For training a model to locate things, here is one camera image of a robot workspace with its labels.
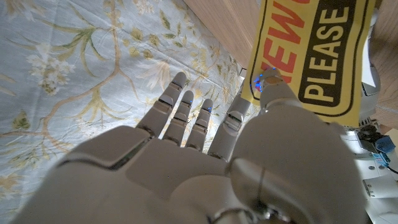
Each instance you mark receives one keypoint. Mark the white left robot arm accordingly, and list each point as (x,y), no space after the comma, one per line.
(381,186)

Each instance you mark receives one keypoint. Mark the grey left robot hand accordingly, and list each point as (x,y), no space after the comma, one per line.
(371,105)

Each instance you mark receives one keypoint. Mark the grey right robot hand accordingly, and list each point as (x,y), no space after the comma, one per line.
(217,174)

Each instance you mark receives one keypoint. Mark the floral print backdrop cloth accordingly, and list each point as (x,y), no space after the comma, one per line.
(93,62)

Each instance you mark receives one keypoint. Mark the yellow new driver bumper sticker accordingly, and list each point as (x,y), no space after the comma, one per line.
(317,56)

